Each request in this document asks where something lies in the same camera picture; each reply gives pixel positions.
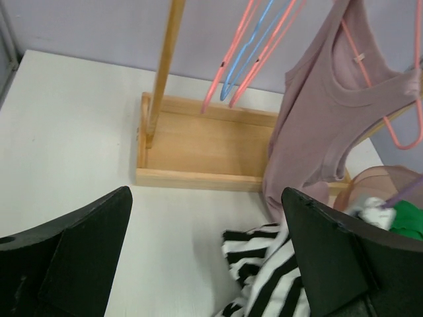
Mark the translucent pink plastic basket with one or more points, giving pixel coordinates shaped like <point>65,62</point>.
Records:
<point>379,181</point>

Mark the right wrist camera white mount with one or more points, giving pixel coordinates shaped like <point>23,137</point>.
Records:
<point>372,211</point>

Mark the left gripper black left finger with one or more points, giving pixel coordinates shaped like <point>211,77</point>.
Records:
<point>66,267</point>

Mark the wooden clothes rack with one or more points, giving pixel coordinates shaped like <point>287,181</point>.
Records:
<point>178,147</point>

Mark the blue wire hanger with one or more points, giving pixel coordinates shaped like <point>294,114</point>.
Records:
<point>250,42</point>

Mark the pink tank top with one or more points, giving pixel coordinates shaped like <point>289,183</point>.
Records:
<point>338,90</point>

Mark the black white striped tank top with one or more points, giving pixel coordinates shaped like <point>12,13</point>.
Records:
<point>262,261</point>

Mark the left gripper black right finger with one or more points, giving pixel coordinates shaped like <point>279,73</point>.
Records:
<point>349,267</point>

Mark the pink wire hanger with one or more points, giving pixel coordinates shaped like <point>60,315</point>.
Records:
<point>244,22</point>

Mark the green tank top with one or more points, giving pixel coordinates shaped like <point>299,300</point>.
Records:
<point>408,221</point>

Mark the pink hanger of striped top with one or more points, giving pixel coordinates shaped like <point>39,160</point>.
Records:
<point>278,32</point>

